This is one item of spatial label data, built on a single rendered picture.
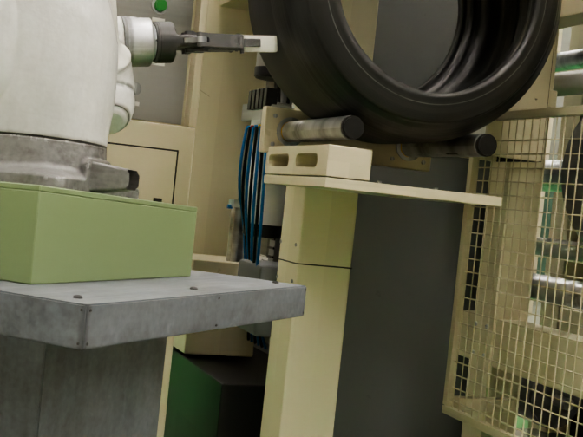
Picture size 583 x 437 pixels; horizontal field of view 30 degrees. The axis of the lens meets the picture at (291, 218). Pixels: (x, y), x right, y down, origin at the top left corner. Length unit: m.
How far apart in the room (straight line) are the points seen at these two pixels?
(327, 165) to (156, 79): 0.72
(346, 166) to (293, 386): 0.61
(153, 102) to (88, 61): 1.34
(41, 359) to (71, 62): 0.33
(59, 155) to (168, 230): 0.16
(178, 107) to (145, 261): 1.36
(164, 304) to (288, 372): 1.34
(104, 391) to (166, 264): 0.17
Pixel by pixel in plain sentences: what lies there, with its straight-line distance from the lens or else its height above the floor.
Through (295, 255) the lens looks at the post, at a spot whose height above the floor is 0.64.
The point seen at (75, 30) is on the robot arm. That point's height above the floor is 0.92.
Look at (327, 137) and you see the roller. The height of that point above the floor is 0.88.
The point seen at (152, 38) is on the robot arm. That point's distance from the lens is 1.96.
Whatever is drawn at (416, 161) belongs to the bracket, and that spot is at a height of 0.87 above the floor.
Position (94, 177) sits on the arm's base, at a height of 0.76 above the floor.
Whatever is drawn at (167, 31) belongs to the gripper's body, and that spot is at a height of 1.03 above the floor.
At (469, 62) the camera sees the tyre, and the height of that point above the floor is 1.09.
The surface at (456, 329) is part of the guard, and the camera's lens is 2.54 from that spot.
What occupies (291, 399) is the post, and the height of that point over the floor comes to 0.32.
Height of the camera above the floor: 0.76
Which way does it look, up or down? 1 degrees down
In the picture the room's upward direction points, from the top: 6 degrees clockwise
